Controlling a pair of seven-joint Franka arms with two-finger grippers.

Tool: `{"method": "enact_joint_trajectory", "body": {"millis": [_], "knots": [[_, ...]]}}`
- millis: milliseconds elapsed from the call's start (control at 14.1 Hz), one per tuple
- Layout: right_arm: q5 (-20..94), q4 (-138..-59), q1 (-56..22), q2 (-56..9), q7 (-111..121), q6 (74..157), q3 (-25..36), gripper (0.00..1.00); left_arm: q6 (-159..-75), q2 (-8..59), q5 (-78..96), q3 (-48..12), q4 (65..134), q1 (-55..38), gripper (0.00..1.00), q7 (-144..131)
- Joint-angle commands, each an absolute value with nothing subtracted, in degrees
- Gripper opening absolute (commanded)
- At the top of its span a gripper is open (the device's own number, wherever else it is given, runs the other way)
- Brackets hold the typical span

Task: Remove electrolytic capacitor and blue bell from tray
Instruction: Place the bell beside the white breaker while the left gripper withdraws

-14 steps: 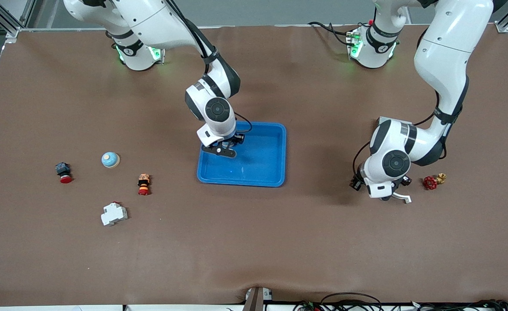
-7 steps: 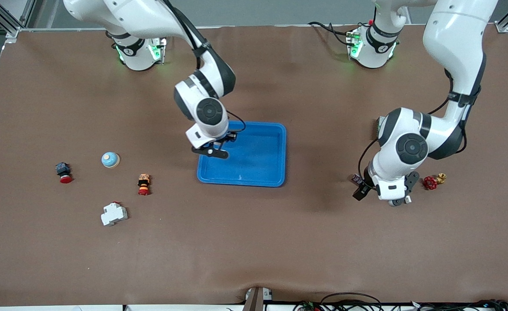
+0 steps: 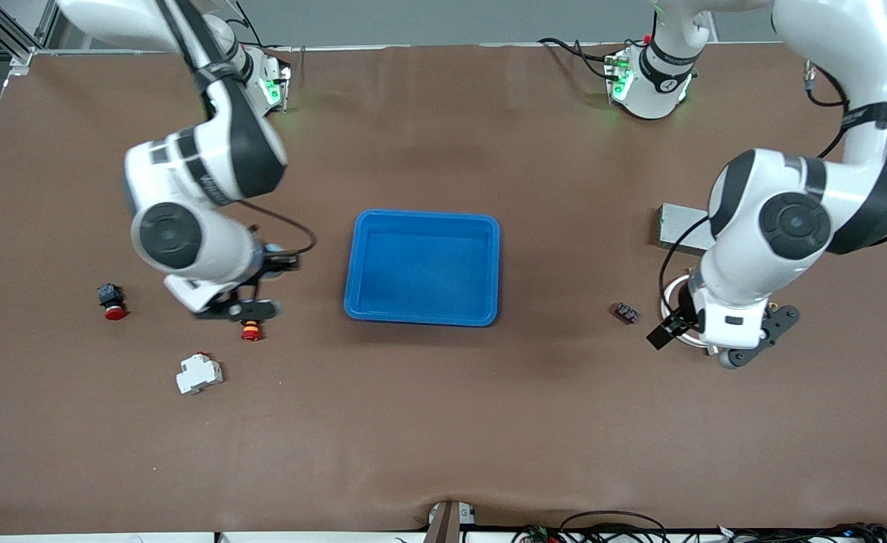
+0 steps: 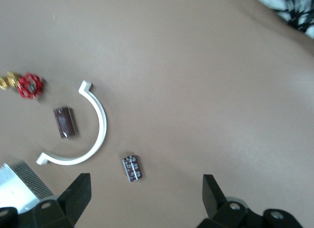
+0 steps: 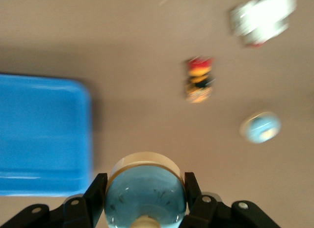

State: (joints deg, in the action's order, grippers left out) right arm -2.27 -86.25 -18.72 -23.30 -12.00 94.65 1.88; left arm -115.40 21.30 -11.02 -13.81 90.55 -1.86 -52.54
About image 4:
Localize white semicircular pipe clamp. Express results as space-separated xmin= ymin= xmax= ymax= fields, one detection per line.
xmin=35 ymin=80 xmax=108 ymax=166

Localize black cable bundle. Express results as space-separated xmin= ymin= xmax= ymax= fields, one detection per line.
xmin=247 ymin=0 xmax=314 ymax=40

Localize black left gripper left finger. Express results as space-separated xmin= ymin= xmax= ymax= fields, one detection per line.
xmin=0 ymin=173 xmax=92 ymax=228

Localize brass valve with red handwheel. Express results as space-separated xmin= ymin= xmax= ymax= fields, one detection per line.
xmin=0 ymin=71 xmax=46 ymax=100

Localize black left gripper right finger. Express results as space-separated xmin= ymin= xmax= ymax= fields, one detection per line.
xmin=200 ymin=174 xmax=305 ymax=228

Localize grey metal power supply box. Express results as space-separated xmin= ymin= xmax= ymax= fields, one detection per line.
xmin=0 ymin=160 xmax=54 ymax=214

